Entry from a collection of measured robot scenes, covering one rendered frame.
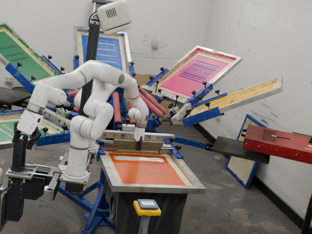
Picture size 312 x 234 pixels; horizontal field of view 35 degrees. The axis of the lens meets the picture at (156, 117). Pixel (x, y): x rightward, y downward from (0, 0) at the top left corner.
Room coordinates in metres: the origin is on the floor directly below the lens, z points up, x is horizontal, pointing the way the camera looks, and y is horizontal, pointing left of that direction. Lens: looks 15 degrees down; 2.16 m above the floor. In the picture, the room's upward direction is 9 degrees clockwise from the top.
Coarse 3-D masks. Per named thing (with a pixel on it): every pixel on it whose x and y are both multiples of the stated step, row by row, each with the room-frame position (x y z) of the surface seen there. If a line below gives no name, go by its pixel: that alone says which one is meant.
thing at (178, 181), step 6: (138, 156) 3.23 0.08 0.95; (144, 156) 3.25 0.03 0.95; (150, 156) 3.27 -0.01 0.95; (156, 156) 3.29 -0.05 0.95; (162, 156) 3.31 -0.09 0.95; (144, 162) 3.13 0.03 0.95; (150, 162) 3.15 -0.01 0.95; (156, 162) 3.17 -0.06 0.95; (162, 162) 3.19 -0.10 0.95; (168, 162) 3.21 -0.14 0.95; (168, 168) 3.10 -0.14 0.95; (174, 174) 3.01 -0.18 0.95; (156, 180) 2.86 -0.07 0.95; (174, 180) 2.91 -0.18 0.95; (180, 180) 2.93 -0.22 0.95
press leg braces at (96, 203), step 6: (90, 186) 4.18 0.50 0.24; (96, 186) 4.12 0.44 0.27; (102, 186) 3.99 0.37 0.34; (84, 192) 4.22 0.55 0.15; (102, 192) 3.94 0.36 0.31; (78, 198) 4.26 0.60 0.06; (84, 198) 4.28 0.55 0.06; (96, 198) 3.90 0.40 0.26; (96, 204) 3.86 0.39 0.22; (96, 210) 3.83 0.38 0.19; (90, 216) 3.78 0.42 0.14; (90, 222) 3.74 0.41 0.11; (84, 228) 3.70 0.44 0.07; (90, 228) 3.73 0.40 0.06
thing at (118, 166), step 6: (114, 162) 3.04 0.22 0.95; (120, 162) 3.06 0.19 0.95; (126, 162) 3.08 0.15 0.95; (132, 162) 3.10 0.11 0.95; (138, 162) 3.12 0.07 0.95; (120, 168) 2.96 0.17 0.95; (120, 174) 2.87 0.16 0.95; (126, 174) 2.88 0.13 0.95; (126, 180) 2.79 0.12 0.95; (132, 180) 2.80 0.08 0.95; (138, 180) 2.82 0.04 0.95; (144, 180) 2.83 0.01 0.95; (150, 180) 2.85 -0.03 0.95
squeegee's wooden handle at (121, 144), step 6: (114, 144) 3.20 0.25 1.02; (120, 144) 3.22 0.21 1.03; (126, 144) 3.23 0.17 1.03; (132, 144) 3.24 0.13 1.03; (144, 144) 3.27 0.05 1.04; (150, 144) 3.28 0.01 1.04; (156, 144) 3.29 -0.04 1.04; (162, 144) 3.31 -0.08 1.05; (150, 150) 3.28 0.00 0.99; (156, 150) 3.30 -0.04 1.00
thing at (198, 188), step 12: (108, 168) 2.85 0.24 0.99; (180, 168) 3.13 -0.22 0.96; (108, 180) 2.71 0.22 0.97; (192, 180) 2.90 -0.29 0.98; (144, 192) 2.66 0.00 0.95; (156, 192) 2.68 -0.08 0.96; (168, 192) 2.70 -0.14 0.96; (180, 192) 2.73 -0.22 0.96; (192, 192) 2.75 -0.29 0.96; (204, 192) 2.77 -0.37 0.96
